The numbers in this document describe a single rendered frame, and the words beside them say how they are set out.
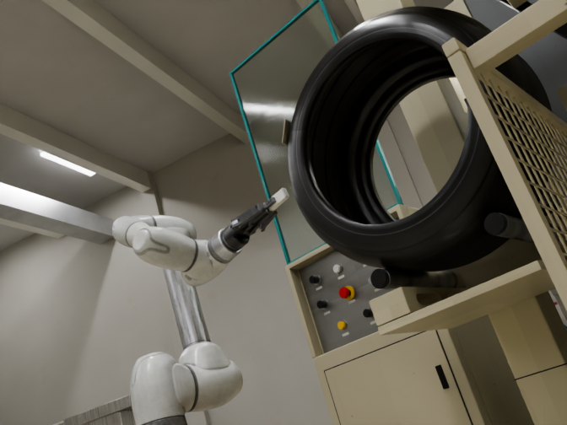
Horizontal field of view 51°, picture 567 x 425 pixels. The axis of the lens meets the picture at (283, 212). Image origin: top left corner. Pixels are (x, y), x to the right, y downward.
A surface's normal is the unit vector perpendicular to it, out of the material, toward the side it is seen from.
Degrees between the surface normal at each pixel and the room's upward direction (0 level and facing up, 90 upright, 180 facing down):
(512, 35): 90
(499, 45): 90
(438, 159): 90
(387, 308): 90
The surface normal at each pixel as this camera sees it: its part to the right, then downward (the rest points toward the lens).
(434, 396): -0.65, -0.11
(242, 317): -0.41, -0.23
